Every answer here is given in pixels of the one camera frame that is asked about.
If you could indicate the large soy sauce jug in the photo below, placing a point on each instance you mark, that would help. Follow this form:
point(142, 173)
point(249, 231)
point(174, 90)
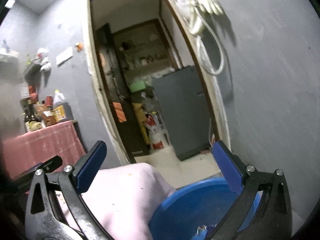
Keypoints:
point(61, 108)

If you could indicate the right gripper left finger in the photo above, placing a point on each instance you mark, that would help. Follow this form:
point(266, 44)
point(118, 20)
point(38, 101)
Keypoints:
point(44, 218)

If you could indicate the red white bag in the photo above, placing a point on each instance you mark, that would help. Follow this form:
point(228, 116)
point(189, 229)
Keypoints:
point(157, 134)

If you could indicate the red checked counter cloth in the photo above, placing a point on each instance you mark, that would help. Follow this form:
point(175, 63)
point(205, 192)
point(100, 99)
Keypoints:
point(22, 152)

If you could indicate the blue snack wrapper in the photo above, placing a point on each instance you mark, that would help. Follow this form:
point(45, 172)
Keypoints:
point(202, 232)

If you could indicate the green box on shelf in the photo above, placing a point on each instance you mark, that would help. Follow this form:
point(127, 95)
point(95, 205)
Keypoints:
point(137, 86)

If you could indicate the wooden door frame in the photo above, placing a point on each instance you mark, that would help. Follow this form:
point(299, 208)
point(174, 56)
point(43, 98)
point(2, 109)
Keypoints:
point(133, 40)

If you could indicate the white wall switch panel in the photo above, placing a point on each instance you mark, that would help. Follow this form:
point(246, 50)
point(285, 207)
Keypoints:
point(64, 56)

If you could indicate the red cup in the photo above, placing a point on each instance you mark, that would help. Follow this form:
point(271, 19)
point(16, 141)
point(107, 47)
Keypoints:
point(49, 101)

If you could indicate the orange wall hook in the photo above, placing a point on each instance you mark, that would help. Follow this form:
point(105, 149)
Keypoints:
point(79, 46)

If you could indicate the white rubber gloves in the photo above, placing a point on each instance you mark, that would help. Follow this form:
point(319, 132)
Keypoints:
point(198, 9)

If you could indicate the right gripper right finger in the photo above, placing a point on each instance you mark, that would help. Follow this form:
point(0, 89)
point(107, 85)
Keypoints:
point(262, 209)

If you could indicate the blue plastic basin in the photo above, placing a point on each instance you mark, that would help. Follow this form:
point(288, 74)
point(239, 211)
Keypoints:
point(204, 202)

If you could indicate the pink table cloth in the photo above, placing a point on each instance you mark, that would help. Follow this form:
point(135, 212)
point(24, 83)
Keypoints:
point(124, 199)

